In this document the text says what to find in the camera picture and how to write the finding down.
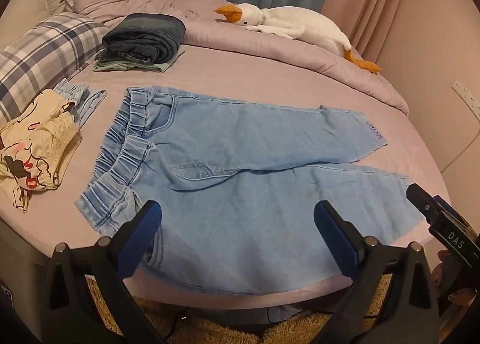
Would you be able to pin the light blue denim pants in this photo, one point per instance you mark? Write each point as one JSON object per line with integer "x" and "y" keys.
{"x": 243, "y": 216}

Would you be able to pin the person's patterned clothing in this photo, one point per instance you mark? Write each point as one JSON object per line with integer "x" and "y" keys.
{"x": 459, "y": 297}

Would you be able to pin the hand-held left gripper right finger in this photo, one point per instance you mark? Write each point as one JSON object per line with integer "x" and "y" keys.
{"x": 333, "y": 231}

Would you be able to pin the light blue striped garment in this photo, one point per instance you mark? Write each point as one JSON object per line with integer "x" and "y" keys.
{"x": 89, "y": 103}

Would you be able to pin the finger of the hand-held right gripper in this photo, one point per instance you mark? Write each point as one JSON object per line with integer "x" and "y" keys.
{"x": 443, "y": 205}
{"x": 419, "y": 196}

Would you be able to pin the cream cartoon print garment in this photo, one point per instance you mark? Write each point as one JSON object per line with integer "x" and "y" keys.
{"x": 33, "y": 141}

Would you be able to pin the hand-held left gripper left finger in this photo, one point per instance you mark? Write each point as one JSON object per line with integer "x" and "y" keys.
{"x": 147, "y": 224}

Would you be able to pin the bed with lilac sheet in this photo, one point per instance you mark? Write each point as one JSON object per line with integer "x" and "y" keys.
{"x": 262, "y": 77}

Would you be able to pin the folded pale green garment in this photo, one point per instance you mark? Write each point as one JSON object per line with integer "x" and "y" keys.
{"x": 162, "y": 67}

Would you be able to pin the plaid pillow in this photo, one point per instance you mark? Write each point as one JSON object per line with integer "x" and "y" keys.
{"x": 45, "y": 47}

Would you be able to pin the white goose plush toy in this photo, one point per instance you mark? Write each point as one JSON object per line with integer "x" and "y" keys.
{"x": 300, "y": 24}

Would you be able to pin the white wall socket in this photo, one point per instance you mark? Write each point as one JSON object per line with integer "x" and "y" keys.
{"x": 467, "y": 98}

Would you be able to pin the lilac duvet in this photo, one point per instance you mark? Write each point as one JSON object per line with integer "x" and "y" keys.
{"x": 262, "y": 51}

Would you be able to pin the folded dark blue jeans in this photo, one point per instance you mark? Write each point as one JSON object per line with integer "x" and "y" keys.
{"x": 146, "y": 36}

